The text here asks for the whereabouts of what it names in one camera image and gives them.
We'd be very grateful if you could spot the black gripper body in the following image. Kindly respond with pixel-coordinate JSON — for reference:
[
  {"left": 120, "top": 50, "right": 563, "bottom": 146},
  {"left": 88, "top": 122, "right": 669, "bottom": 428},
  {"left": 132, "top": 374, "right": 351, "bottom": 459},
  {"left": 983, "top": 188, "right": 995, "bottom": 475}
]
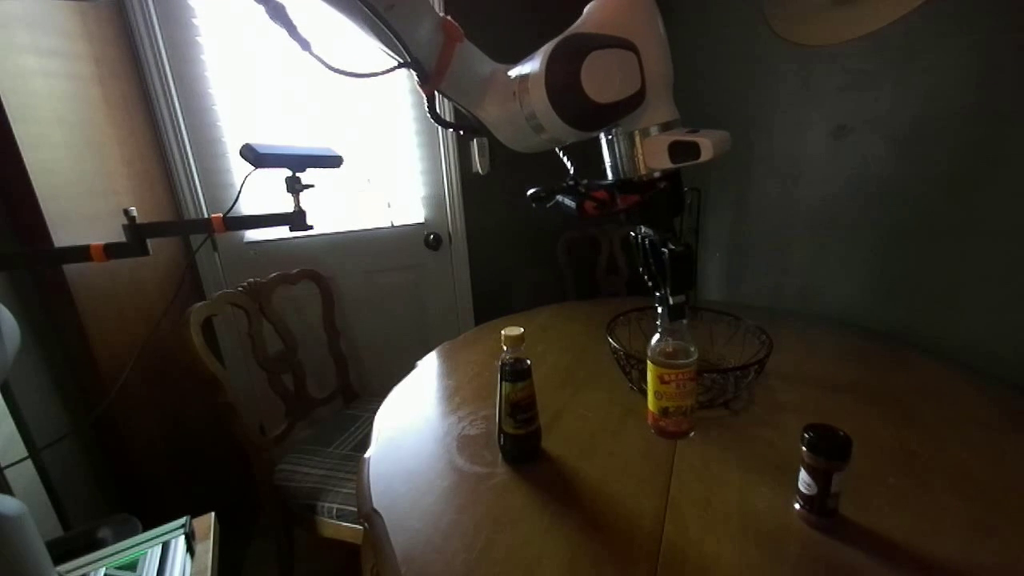
[{"left": 620, "top": 219, "right": 698, "bottom": 309}]

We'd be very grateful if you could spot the bottle with yellow label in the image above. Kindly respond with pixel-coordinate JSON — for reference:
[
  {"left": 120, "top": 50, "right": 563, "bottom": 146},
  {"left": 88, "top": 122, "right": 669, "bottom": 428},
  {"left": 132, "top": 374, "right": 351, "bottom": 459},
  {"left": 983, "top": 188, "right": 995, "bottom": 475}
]
[{"left": 644, "top": 309, "right": 706, "bottom": 443}]

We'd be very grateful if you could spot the dark sauce bottle, pale cap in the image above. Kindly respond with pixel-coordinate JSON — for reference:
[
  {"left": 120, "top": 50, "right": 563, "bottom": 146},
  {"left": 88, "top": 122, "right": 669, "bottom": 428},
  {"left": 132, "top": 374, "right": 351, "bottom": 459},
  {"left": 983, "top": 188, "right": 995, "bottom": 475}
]
[{"left": 493, "top": 324, "right": 543, "bottom": 469}]

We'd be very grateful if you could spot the dark wooden chair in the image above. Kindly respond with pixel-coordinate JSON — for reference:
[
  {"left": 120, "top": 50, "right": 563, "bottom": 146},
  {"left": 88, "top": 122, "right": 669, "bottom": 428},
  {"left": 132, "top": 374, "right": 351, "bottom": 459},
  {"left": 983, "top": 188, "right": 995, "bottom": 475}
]
[{"left": 556, "top": 220, "right": 675, "bottom": 303}]

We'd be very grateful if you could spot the dark spice jar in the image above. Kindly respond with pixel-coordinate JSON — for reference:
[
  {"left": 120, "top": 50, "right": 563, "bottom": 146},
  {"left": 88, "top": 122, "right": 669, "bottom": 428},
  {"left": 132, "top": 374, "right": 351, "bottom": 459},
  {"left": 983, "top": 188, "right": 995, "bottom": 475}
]
[{"left": 792, "top": 419, "right": 858, "bottom": 525}]

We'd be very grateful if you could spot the white door with window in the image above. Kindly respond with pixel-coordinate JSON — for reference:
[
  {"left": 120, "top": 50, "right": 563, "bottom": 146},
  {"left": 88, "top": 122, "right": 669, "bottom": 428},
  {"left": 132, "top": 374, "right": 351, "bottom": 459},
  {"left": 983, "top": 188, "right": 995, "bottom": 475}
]
[{"left": 126, "top": 0, "right": 478, "bottom": 402}]

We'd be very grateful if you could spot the carved wooden chair, striped cushion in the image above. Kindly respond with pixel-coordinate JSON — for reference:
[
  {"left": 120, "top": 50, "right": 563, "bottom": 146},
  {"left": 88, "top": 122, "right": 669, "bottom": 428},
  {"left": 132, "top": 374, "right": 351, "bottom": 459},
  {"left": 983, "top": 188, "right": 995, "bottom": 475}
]
[{"left": 186, "top": 267, "right": 378, "bottom": 549}]

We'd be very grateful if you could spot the cardboard box with papers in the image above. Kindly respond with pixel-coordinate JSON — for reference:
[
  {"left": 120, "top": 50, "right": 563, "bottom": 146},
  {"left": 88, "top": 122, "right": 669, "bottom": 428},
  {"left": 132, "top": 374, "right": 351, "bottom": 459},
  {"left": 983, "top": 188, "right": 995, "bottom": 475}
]
[{"left": 53, "top": 509, "right": 222, "bottom": 576}]

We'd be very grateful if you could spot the dark tall cabinet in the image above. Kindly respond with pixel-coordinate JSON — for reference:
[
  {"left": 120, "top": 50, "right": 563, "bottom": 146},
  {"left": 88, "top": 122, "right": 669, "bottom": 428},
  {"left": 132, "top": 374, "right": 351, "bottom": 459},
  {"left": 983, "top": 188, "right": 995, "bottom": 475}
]
[{"left": 0, "top": 101, "right": 121, "bottom": 538}]

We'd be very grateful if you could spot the wire mesh basket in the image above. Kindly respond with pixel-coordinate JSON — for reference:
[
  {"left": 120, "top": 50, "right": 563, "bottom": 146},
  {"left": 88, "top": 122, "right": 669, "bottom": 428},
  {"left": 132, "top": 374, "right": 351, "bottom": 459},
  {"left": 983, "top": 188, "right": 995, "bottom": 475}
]
[{"left": 605, "top": 300, "right": 778, "bottom": 414}]

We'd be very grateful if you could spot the yellow round wall object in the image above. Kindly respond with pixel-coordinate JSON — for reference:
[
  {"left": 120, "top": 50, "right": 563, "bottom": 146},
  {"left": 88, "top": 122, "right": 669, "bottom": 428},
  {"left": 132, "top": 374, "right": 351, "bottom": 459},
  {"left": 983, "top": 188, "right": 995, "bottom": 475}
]
[{"left": 762, "top": 0, "right": 934, "bottom": 52}]

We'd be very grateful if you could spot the blue stereo camera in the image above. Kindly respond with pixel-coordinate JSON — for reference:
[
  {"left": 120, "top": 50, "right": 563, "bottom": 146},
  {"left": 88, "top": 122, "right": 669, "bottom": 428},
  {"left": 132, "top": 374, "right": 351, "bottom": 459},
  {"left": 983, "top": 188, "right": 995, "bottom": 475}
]
[{"left": 236, "top": 140, "right": 348, "bottom": 176}]

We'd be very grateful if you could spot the thin camera cable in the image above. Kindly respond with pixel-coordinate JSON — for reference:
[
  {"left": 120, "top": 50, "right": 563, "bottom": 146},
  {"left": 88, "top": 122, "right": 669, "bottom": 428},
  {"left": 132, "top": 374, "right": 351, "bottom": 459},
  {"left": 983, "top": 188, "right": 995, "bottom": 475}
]
[{"left": 186, "top": 163, "right": 262, "bottom": 260}]

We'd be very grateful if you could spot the black camera boom stand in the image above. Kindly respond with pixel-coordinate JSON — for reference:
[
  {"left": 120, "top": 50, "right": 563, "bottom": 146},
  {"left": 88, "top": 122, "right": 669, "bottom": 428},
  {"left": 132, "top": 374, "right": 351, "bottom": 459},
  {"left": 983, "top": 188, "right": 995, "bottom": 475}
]
[{"left": 53, "top": 169, "right": 317, "bottom": 267}]

